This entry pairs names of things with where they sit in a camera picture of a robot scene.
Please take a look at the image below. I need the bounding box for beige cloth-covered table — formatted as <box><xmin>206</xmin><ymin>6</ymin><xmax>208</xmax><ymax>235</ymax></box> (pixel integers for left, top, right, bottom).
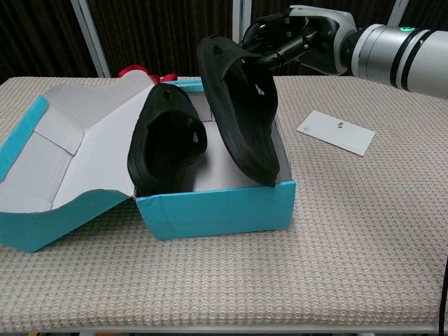
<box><xmin>0</xmin><ymin>75</ymin><xmax>448</xmax><ymax>333</ymax></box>

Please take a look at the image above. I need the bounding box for light blue cardboard shoe box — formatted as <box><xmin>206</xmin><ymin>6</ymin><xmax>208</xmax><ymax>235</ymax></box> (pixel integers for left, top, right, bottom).
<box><xmin>0</xmin><ymin>72</ymin><xmax>298</xmax><ymax>253</ymax></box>

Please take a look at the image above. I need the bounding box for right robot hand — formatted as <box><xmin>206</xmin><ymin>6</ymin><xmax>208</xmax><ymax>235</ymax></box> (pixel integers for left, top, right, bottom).
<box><xmin>241</xmin><ymin>4</ymin><xmax>358</xmax><ymax>76</ymax></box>

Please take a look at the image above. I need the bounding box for black slipper with frayed tag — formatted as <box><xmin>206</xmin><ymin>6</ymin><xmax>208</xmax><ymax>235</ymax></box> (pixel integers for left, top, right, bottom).
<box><xmin>126</xmin><ymin>83</ymin><xmax>208</xmax><ymax>196</ymax></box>

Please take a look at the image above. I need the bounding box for silver aluminium partition post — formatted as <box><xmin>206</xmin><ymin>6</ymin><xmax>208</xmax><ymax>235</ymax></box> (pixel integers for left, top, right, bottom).
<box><xmin>231</xmin><ymin>0</ymin><xmax>252</xmax><ymax>43</ymax></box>
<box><xmin>386</xmin><ymin>0</ymin><xmax>410</xmax><ymax>27</ymax></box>
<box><xmin>69</xmin><ymin>0</ymin><xmax>112</xmax><ymax>78</ymax></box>

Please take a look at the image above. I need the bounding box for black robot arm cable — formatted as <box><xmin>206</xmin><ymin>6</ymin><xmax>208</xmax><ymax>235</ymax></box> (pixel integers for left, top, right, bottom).
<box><xmin>435</xmin><ymin>255</ymin><xmax>448</xmax><ymax>336</ymax></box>

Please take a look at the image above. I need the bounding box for white paper card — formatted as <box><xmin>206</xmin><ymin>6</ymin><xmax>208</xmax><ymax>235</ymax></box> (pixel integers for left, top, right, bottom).
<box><xmin>296</xmin><ymin>109</ymin><xmax>377</xmax><ymax>157</ymax></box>

